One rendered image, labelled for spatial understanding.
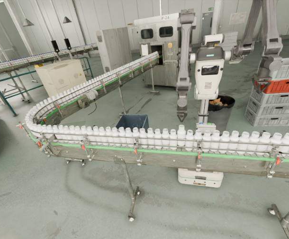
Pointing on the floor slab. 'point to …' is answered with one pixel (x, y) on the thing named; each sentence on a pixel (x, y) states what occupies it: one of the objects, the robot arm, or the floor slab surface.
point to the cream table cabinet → (61, 76)
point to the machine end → (160, 28)
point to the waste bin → (221, 112)
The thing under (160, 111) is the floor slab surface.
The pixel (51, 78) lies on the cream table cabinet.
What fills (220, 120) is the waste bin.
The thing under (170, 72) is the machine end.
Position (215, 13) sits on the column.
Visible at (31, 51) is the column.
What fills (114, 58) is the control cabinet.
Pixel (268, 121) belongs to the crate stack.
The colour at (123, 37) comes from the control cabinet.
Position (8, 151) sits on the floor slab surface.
